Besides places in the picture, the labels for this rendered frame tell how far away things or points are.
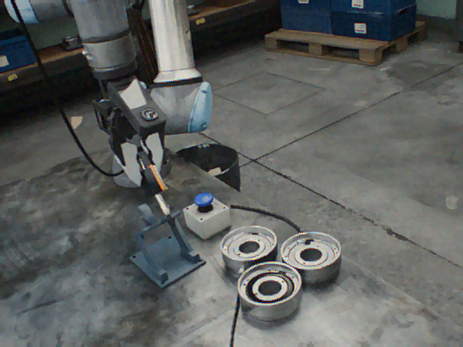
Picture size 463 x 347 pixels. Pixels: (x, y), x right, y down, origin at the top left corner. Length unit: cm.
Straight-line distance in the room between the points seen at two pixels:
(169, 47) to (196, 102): 14
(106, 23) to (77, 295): 50
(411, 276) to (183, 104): 128
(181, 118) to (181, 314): 49
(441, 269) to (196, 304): 144
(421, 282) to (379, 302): 126
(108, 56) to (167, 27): 42
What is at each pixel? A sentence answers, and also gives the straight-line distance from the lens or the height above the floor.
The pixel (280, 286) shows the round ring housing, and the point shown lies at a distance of 90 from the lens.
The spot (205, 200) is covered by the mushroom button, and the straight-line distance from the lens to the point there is 105.
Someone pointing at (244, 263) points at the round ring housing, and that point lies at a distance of 93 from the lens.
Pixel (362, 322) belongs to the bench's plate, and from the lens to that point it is 86.
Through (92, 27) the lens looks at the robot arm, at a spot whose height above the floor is 126.
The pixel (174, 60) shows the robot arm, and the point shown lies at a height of 109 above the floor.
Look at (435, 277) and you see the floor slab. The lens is 218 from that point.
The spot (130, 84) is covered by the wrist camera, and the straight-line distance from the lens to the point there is 84.
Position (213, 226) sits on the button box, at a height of 82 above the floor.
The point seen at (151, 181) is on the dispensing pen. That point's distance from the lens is 90.
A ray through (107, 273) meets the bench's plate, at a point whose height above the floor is 80.
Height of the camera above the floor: 142
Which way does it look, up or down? 29 degrees down
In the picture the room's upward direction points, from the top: 9 degrees counter-clockwise
